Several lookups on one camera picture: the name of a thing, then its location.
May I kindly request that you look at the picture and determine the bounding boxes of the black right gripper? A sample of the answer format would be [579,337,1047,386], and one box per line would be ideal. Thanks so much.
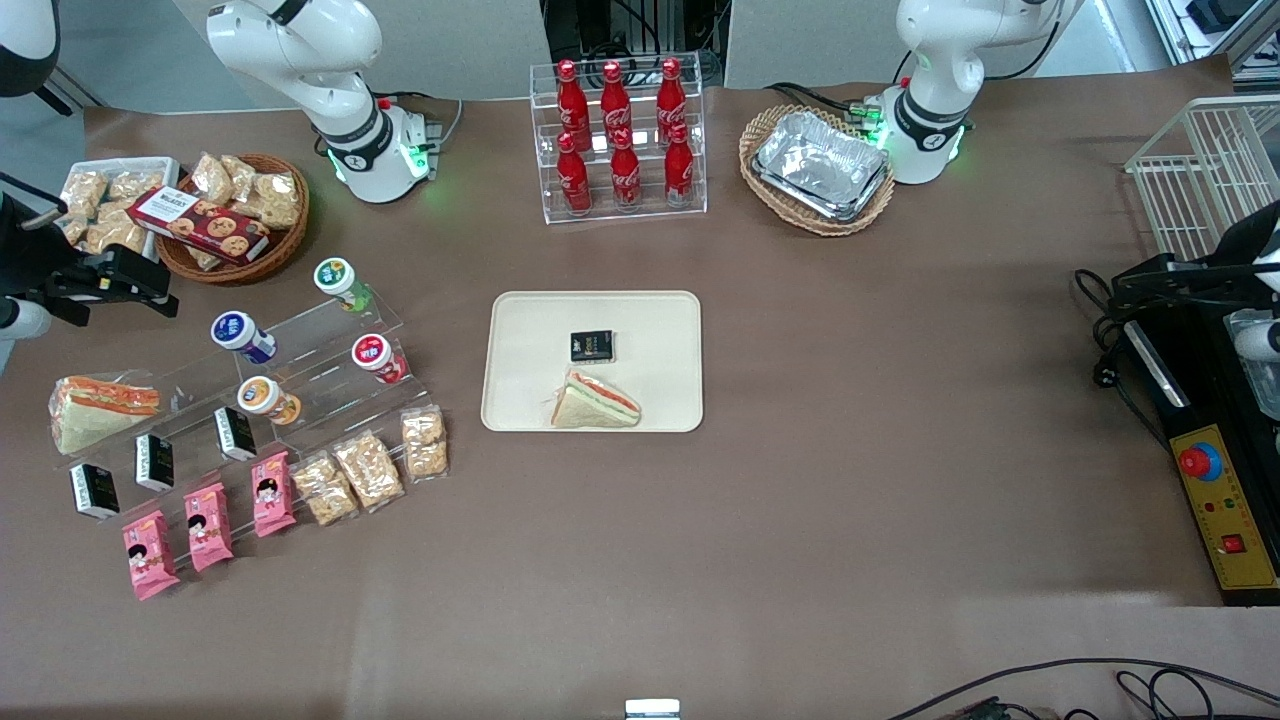
[0,193,182,327]

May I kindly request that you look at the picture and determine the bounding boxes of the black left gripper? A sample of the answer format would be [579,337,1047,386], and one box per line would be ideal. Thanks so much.
[1112,253,1265,313]

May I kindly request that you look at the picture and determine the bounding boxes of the green lid gum bottle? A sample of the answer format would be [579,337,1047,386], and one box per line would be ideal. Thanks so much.
[313,257,373,313]

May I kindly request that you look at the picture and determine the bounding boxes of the blue lid gum bottle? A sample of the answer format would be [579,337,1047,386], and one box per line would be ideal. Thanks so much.
[210,311,278,365]

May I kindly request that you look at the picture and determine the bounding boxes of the orange lid gum bottle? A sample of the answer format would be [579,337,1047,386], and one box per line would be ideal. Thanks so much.
[237,376,301,426]

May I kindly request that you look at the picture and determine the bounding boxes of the red lid gum bottle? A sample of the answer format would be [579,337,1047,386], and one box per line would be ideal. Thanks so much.
[351,333,409,386]

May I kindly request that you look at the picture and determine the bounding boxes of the silver foil tray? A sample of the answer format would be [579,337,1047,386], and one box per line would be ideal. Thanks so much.
[752,110,891,223]

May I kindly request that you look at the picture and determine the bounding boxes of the beige plastic tray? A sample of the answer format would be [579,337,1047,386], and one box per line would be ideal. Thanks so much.
[481,290,705,433]

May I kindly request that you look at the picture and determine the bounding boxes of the red cookie box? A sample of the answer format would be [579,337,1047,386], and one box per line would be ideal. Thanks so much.
[127,186,271,265]

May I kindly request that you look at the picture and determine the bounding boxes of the white rectangular dish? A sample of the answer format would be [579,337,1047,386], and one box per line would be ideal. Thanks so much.
[58,157,182,266]

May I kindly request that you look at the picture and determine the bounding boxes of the wrapped triangle sandwich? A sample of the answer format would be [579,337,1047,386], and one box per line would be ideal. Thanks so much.
[50,374,161,456]
[549,368,642,430]

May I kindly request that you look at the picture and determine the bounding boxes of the brown wicker basket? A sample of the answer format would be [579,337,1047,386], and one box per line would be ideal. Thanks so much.
[155,153,311,287]

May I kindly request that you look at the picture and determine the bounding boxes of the silver foil container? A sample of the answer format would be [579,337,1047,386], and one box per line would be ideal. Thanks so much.
[1225,310,1280,421]

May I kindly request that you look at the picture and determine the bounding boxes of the clear acrylic stepped stand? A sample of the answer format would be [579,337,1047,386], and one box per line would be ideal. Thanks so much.
[60,288,443,531]

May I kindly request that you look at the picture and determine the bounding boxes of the black diagonal bar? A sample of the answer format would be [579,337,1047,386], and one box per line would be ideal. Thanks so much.
[35,65,103,117]

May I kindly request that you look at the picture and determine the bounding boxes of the pink snack pack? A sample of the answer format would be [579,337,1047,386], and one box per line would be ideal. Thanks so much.
[122,510,181,601]
[251,451,297,539]
[184,482,234,572]

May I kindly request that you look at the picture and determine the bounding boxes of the black machine with yellow panel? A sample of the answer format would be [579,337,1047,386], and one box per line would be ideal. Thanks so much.
[1118,300,1280,608]

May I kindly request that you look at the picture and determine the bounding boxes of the light wicker basket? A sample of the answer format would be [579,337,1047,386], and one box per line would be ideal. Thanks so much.
[739,104,896,238]

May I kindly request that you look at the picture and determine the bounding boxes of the red cola bottle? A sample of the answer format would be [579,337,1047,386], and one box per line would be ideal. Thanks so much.
[556,60,591,151]
[656,58,688,141]
[664,123,695,207]
[556,132,593,216]
[610,130,642,211]
[600,61,633,149]

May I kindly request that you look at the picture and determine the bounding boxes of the clear acrylic bottle rack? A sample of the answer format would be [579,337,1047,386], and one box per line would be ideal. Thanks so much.
[530,52,708,225]

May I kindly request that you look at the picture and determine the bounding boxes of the dark equipment rack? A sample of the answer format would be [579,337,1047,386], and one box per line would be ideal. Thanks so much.
[540,0,731,86]

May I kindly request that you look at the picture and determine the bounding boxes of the black power cable with plug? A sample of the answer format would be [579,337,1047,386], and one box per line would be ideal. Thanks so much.
[1073,268,1173,451]

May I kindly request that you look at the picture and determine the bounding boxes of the white wire basket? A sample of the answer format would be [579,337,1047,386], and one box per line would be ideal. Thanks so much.
[1125,95,1280,263]

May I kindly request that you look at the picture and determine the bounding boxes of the aluminium frame shelf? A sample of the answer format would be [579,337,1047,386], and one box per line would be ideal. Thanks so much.
[1145,0,1280,89]

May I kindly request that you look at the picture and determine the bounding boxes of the grey base cable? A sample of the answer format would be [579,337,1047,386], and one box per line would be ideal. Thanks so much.
[380,92,466,179]

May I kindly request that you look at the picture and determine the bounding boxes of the long black cable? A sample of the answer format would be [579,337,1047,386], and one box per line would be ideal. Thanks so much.
[885,657,1280,720]

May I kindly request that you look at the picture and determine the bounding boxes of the black base cable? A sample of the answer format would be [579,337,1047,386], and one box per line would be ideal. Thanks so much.
[765,80,886,129]

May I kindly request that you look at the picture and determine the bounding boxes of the looped black cable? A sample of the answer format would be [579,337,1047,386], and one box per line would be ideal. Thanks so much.
[1115,668,1217,720]

